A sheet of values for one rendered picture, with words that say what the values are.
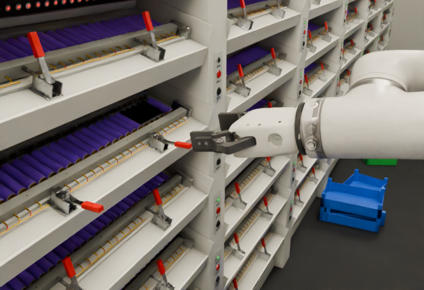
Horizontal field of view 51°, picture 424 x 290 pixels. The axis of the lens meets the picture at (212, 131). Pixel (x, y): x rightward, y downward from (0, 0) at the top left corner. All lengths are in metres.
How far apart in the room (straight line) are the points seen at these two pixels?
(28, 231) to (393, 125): 0.52
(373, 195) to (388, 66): 1.97
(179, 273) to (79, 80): 0.63
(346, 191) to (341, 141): 2.00
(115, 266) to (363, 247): 1.60
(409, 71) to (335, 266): 1.61
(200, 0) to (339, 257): 1.54
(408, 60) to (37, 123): 0.50
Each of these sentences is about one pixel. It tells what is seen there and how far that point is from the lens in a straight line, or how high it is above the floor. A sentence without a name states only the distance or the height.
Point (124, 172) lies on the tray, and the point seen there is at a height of 0.94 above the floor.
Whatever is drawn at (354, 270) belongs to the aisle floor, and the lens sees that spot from 2.17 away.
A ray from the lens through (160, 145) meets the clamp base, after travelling 0.91.
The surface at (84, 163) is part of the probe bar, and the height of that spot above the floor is 0.97.
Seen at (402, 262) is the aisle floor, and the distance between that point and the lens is 2.29.
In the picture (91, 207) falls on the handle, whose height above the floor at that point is 0.96.
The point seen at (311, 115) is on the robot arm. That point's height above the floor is 1.12.
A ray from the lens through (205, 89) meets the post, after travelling 1.04.
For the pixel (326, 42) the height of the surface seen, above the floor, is 0.94.
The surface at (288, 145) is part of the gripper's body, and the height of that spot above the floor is 1.08.
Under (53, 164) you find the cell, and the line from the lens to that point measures 0.81.
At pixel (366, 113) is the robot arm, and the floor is 1.13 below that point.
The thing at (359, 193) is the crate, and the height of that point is 0.10.
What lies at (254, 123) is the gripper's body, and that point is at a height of 1.10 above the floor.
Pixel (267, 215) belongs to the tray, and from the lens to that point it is 1.74.
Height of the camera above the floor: 1.32
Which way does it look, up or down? 22 degrees down
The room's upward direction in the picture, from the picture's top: straight up
